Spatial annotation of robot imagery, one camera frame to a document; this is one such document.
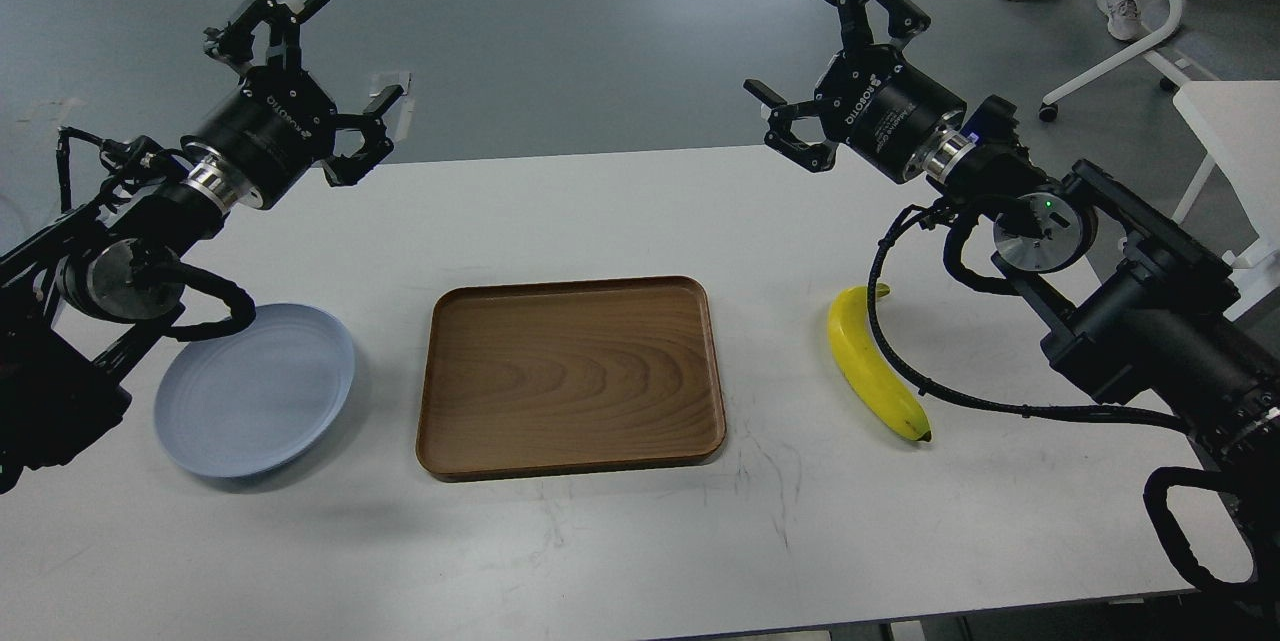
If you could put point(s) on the white tape on floor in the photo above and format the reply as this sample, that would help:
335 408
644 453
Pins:
398 116

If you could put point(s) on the light blue plate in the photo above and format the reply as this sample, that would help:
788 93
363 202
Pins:
245 404

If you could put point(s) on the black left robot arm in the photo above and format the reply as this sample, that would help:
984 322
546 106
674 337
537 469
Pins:
86 298

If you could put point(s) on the white side table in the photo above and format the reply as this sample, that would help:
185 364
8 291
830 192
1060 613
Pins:
1237 122

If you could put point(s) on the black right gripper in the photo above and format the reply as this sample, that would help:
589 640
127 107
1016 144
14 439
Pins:
883 111

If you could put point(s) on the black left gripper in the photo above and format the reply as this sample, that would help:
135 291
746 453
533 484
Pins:
262 136

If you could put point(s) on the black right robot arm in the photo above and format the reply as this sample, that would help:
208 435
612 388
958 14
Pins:
1131 301

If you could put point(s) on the yellow banana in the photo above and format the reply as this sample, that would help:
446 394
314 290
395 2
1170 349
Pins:
863 365

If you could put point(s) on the brown wooden tray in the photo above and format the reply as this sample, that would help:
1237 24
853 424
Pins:
572 377

